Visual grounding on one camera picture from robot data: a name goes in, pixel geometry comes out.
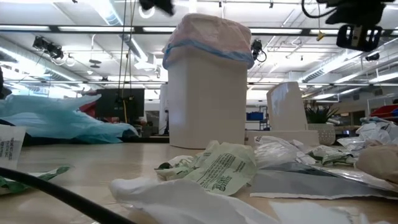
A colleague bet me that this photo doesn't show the large blue plastic bag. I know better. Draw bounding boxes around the large blue plastic bag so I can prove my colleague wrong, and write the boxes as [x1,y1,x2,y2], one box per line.
[0,94,139,144]

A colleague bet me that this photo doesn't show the white plastic trash bin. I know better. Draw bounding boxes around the white plastic trash bin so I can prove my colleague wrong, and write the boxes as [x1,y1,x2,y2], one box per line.
[167,46,249,149]

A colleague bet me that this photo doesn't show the pointed brown paper piece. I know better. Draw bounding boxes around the pointed brown paper piece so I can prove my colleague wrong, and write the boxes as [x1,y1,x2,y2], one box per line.
[354,142,398,185]

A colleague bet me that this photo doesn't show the red object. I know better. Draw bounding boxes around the red object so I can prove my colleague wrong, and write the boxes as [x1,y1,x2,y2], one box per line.
[79,101,98,121]

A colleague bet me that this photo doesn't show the succulent in white pot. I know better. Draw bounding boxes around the succulent in white pot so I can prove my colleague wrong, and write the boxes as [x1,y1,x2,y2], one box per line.
[303,104,340,146]

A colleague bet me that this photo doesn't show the yellow tag on cord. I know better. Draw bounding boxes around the yellow tag on cord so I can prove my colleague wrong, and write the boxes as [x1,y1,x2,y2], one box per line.
[316,0,326,42]

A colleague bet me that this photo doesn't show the teal folded bag pack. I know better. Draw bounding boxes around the teal folded bag pack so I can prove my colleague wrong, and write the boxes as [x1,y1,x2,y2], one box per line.
[73,132,125,145]

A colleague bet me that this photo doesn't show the black panel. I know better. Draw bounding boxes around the black panel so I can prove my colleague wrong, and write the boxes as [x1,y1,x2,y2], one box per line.
[95,88,146,124]

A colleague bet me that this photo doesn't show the white plastic wrapper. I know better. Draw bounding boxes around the white plastic wrapper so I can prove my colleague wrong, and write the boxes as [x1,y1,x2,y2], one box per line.
[269,201,391,224]

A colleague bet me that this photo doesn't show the white plastic bag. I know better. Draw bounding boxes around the white plastic bag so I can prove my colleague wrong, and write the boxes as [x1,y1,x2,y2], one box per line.
[108,177,280,224]

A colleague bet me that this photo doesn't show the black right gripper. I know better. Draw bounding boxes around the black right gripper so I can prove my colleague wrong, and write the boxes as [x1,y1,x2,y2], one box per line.
[317,0,396,52]

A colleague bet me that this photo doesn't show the blue storage bin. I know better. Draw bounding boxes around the blue storage bin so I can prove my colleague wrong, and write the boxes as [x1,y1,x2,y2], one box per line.
[246,111,265,121]

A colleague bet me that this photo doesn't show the clear plastic film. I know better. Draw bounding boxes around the clear plastic film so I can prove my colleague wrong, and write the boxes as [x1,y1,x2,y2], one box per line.
[253,135,315,170]

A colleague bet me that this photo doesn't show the white swing bin lid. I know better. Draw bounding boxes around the white swing bin lid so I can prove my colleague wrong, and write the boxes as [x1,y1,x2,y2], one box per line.
[244,81,320,147]

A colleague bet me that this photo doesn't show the clear green printed wrapper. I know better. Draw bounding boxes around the clear green printed wrapper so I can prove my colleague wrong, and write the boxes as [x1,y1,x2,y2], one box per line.
[306,144,358,166]

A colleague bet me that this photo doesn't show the red storage bin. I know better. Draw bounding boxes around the red storage bin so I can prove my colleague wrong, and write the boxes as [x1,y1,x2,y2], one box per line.
[369,104,398,119]

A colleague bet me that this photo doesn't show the black rig cable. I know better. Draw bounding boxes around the black rig cable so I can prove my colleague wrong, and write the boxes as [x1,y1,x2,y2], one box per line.
[115,0,136,105]

